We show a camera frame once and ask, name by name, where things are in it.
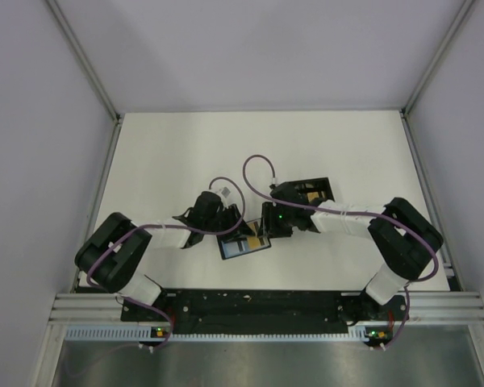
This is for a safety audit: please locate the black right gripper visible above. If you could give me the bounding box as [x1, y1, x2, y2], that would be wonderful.
[258, 202, 295, 239]

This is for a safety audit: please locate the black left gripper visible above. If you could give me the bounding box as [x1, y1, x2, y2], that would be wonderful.
[203, 203, 255, 243]

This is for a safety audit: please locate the yellow card black stripe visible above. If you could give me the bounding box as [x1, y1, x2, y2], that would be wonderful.
[247, 219, 269, 251]

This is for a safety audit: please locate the black leather card holder wallet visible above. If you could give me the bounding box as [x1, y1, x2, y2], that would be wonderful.
[217, 218, 272, 260]

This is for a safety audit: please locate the grey blue card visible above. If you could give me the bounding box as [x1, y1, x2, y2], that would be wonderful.
[220, 240, 248, 260]

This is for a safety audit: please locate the black plastic card tray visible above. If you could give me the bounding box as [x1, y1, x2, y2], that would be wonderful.
[290, 177, 335, 201]

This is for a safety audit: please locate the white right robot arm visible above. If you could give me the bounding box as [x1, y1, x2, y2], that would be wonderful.
[259, 181, 444, 319]

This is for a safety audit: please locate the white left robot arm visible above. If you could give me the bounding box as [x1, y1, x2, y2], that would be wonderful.
[74, 188, 253, 320]

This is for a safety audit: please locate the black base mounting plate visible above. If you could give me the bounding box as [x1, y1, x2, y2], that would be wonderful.
[120, 289, 407, 335]

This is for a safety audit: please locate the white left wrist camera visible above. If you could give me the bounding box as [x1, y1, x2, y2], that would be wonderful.
[209, 186, 233, 207]

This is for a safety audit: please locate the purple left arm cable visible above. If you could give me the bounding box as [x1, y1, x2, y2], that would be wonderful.
[86, 177, 249, 352]

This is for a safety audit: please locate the aluminium front rail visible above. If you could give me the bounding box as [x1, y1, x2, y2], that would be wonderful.
[48, 291, 484, 326]

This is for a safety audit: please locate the white slotted cable duct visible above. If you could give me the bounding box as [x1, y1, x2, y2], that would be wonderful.
[65, 325, 378, 343]

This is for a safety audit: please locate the aluminium left frame post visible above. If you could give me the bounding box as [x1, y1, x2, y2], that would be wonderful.
[43, 0, 121, 123]

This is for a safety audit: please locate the aluminium frame post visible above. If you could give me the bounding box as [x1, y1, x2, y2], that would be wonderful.
[43, 0, 121, 123]
[401, 0, 478, 119]

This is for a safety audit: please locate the aluminium right frame post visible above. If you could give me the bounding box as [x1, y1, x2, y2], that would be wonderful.
[401, 0, 478, 119]

